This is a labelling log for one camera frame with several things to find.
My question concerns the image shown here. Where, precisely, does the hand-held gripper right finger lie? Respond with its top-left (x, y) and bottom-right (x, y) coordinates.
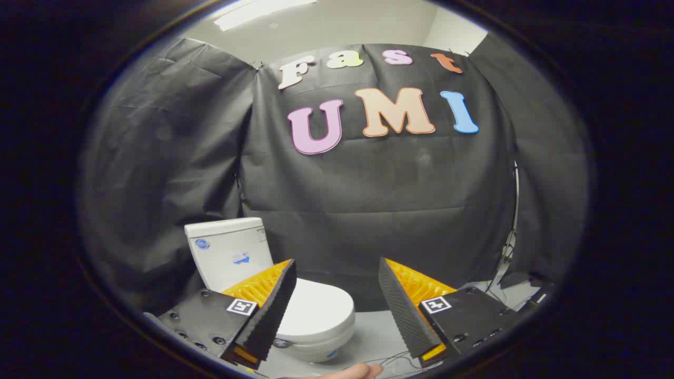
top-left (378, 257), bottom-right (522, 369)

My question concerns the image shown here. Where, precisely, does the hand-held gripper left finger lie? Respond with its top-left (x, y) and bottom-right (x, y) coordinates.
top-left (157, 259), bottom-right (298, 370)

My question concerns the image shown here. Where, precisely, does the white toilet lid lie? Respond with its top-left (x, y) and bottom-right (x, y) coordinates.
top-left (276, 278), bottom-right (356, 343)

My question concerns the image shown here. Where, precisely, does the white toilet bowl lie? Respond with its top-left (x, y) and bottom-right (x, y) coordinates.
top-left (273, 325), bottom-right (354, 364)

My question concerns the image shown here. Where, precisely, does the black box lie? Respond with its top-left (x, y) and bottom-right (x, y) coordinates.
top-left (499, 270), bottom-right (554, 307)

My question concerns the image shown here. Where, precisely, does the black backdrop cloth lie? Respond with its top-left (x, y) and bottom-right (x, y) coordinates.
top-left (79, 34), bottom-right (590, 316)

